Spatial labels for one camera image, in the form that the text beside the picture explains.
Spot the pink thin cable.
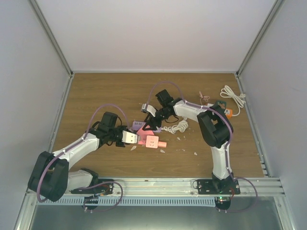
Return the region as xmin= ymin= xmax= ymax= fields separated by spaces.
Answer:
xmin=198 ymin=91 xmax=211 ymax=106

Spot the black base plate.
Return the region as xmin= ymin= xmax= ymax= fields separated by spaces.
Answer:
xmin=70 ymin=179 xmax=114 ymax=195
xmin=193 ymin=179 xmax=241 ymax=196

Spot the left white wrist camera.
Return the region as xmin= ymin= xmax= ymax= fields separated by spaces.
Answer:
xmin=121 ymin=131 xmax=140 ymax=144

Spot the pink triangular socket adapter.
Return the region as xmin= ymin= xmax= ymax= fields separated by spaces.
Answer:
xmin=136 ymin=126 xmax=154 ymax=145

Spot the aluminium front rail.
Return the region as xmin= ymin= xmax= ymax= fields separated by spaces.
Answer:
xmin=60 ymin=176 xmax=284 ymax=197

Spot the pink cube socket adapter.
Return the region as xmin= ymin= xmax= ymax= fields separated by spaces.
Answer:
xmin=145 ymin=135 xmax=159 ymax=149

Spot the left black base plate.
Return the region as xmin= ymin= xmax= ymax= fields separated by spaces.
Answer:
xmin=70 ymin=179 xmax=114 ymax=195

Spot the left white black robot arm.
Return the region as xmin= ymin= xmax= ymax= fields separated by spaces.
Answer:
xmin=28 ymin=112 xmax=130 ymax=202

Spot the grey slotted cable duct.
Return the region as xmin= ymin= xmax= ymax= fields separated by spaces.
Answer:
xmin=37 ymin=196 xmax=215 ymax=207

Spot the dark green cube adapter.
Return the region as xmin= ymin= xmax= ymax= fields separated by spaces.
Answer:
xmin=216 ymin=100 xmax=226 ymax=109

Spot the white coiled cable at back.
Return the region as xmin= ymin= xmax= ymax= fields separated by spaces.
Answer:
xmin=220 ymin=85 xmax=248 ymax=115

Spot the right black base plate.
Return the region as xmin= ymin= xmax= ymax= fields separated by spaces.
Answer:
xmin=193 ymin=179 xmax=241 ymax=196

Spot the orange power strip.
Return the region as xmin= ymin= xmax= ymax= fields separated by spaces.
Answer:
xmin=224 ymin=108 xmax=233 ymax=119

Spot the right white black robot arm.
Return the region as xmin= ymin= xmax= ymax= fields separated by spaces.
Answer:
xmin=141 ymin=90 xmax=233 ymax=194

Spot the purple power strip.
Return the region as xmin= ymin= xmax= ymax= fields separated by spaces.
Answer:
xmin=132 ymin=121 xmax=161 ymax=133

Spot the white coiled strip cable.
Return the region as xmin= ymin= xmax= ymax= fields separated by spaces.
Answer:
xmin=162 ymin=116 xmax=189 ymax=134

